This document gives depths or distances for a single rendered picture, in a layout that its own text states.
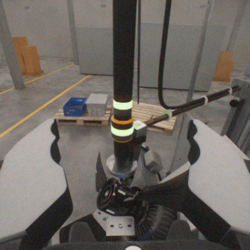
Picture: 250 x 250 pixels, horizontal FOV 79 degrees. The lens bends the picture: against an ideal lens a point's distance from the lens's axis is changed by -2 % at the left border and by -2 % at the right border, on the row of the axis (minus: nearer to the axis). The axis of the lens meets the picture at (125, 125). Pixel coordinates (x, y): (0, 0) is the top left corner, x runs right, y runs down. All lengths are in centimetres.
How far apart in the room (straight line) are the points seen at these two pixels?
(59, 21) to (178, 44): 1002
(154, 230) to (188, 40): 556
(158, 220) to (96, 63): 738
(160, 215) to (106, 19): 1253
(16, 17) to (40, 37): 210
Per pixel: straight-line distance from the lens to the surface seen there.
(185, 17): 1260
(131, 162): 36
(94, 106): 333
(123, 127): 28
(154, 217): 63
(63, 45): 1399
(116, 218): 60
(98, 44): 759
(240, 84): 78
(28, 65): 852
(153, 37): 572
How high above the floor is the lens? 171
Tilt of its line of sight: 30 degrees down
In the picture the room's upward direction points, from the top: 2 degrees clockwise
